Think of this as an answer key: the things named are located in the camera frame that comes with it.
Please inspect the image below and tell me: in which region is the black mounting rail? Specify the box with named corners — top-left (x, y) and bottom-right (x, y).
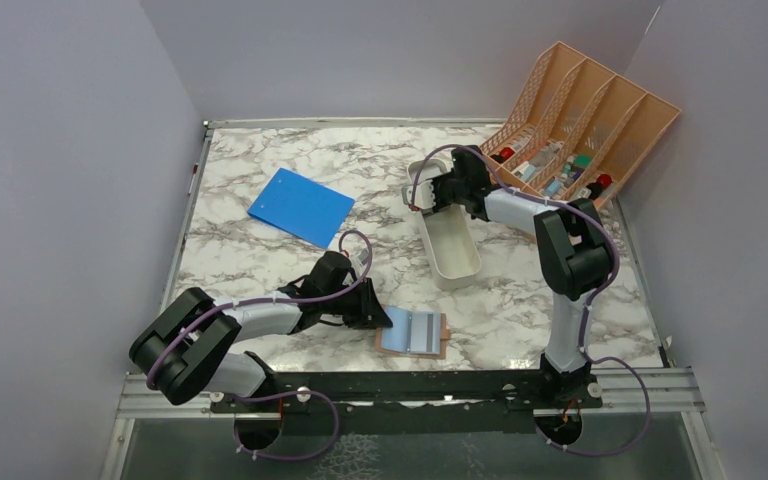
top-left (203, 367), bottom-right (603, 436)

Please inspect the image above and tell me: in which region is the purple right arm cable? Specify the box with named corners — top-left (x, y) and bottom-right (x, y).
top-left (407, 144), bottom-right (653, 458)

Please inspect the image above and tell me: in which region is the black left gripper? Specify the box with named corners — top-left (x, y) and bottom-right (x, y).
top-left (322, 276), bottom-right (393, 329)

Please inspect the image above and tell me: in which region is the tan leather card holder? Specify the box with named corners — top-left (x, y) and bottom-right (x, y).
top-left (374, 306), bottom-right (451, 360)

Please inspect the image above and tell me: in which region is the red cap bottle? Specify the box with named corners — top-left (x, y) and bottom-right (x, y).
top-left (588, 173), bottom-right (613, 199)

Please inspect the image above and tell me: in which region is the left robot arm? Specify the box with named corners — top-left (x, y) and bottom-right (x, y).
top-left (128, 251), bottom-right (392, 411)

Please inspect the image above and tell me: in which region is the silver striped card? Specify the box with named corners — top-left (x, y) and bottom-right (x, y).
top-left (406, 312), bottom-right (442, 355)

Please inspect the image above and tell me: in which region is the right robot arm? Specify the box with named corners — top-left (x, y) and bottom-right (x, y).
top-left (403, 144), bottom-right (619, 407)

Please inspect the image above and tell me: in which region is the orange desk organizer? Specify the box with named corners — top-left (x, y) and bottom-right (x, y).
top-left (481, 42), bottom-right (681, 210)

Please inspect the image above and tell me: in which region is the white oblong plastic tray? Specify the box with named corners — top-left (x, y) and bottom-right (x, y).
top-left (405, 158), bottom-right (483, 291)

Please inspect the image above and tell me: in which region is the green cap bottle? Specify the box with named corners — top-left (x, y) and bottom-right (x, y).
top-left (564, 154), bottom-right (592, 174)

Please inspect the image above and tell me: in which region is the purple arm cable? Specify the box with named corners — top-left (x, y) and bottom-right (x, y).
top-left (407, 144), bottom-right (653, 458)
top-left (145, 229), bottom-right (375, 391)

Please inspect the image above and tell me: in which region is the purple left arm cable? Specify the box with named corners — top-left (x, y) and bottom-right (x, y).
top-left (145, 229), bottom-right (375, 391)

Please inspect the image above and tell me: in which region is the blue folder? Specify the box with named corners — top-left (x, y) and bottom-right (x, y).
top-left (247, 168), bottom-right (355, 248)

